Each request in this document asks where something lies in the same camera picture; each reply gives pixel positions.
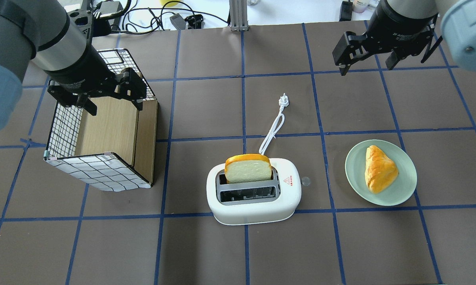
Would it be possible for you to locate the black power adapter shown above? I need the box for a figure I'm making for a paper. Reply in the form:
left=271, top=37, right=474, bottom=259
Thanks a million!
left=338, top=0, right=353, bottom=22

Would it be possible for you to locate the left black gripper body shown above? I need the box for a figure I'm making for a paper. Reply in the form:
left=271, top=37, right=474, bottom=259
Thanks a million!
left=47, top=59, right=121, bottom=108

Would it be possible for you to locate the aluminium frame post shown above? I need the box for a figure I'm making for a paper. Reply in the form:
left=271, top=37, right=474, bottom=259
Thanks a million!
left=229, top=0, right=249, bottom=31

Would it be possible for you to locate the white two-slot toaster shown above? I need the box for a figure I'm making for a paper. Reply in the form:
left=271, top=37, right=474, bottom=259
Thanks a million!
left=206, top=158, right=302, bottom=226

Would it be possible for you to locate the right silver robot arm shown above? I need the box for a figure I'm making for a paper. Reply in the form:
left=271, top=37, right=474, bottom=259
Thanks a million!
left=332, top=0, right=476, bottom=76

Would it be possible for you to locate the light green plate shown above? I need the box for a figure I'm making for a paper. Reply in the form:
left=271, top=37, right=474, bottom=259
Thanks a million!
left=345, top=139, right=417, bottom=206

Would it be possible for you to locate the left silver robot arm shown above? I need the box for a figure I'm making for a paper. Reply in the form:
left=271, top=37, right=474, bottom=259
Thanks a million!
left=0, top=0, right=147, bottom=130

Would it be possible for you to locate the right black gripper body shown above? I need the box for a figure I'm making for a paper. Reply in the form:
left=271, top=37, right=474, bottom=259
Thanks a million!
left=365, top=22, right=440, bottom=63

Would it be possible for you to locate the white power cord with plug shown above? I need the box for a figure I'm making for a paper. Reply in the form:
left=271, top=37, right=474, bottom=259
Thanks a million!
left=259, top=93, right=291, bottom=156

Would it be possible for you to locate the toast bread slice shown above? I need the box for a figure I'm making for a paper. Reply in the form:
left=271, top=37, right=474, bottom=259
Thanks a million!
left=224, top=154, right=272, bottom=184

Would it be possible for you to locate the wire basket with wooden shelves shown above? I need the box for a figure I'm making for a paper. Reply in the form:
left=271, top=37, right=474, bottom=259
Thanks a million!
left=44, top=48, right=159, bottom=192

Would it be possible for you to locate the golden triangular pastry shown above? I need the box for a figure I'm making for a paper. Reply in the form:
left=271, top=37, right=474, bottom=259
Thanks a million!
left=364, top=145, right=399, bottom=194

